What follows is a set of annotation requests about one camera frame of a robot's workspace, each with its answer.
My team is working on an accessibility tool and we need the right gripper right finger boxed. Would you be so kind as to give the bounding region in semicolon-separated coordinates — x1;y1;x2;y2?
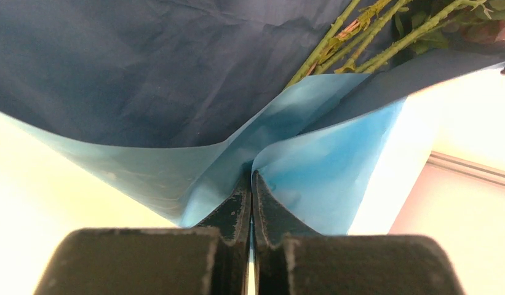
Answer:
252;172;464;294

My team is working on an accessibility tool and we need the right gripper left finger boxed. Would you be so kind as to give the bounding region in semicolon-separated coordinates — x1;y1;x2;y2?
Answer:
35;173;252;294

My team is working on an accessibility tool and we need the blue wrapping paper sheet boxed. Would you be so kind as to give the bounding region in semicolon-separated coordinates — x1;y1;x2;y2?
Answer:
0;1;505;235

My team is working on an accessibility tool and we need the fake pink flower bouquet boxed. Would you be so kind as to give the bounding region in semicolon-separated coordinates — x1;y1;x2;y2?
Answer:
287;1;505;86

